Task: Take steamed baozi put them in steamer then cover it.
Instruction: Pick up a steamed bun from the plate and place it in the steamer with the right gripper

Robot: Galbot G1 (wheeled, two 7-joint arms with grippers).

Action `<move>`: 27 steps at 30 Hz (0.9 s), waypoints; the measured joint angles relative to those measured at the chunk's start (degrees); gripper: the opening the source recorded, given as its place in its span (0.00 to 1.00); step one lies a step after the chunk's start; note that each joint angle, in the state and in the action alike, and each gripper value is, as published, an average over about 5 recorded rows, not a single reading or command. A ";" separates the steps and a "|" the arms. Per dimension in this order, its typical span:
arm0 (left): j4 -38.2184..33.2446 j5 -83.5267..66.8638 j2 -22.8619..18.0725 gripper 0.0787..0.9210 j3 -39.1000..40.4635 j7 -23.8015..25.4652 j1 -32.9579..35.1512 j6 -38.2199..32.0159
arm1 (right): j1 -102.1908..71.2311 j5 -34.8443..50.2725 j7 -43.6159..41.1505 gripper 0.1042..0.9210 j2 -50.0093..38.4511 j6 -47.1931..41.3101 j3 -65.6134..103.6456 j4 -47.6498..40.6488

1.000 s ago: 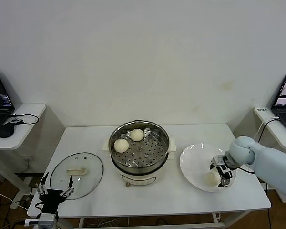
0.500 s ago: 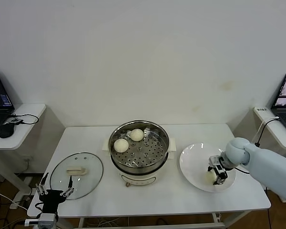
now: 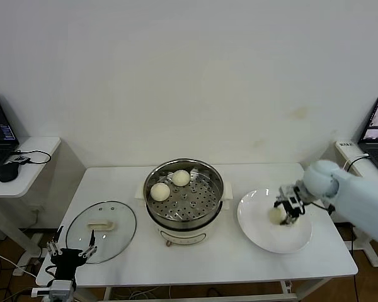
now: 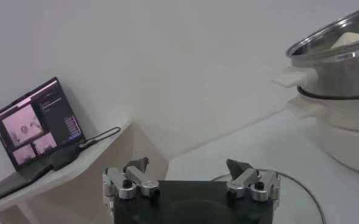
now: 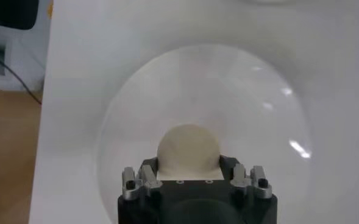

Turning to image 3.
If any black cable with adapter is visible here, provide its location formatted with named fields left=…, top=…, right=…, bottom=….
left=326, top=156, right=372, bottom=254

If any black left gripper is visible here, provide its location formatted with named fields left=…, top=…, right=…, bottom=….
left=47, top=225, right=98, bottom=282

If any stainless steel steamer basket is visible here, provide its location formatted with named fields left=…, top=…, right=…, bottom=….
left=135, top=159, right=234, bottom=223

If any white cable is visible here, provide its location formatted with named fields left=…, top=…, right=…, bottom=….
left=342, top=154, right=371, bottom=173

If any black computer mouse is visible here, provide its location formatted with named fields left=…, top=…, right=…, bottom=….
left=0, top=162, right=20, bottom=182

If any white table leg frame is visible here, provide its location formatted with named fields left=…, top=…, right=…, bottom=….
left=102, top=276, right=333, bottom=302

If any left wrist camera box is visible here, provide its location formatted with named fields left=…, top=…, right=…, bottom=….
left=31, top=279, right=76, bottom=302

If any white round plate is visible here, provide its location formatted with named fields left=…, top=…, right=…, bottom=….
left=238, top=188, right=313, bottom=255

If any white side desk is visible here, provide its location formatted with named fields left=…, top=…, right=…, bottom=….
left=335, top=140, right=378, bottom=268
left=0, top=136, right=63, bottom=262

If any cream electric cooker pot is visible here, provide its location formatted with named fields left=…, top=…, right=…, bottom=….
left=140, top=199, right=231, bottom=248

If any glass lid with cream handle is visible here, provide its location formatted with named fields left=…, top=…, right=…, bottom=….
left=66, top=201, right=138, bottom=264

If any black usb hub with cable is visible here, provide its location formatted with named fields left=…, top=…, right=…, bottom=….
left=11, top=149, right=54, bottom=166

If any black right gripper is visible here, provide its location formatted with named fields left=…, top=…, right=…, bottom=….
left=273, top=185, right=308, bottom=226

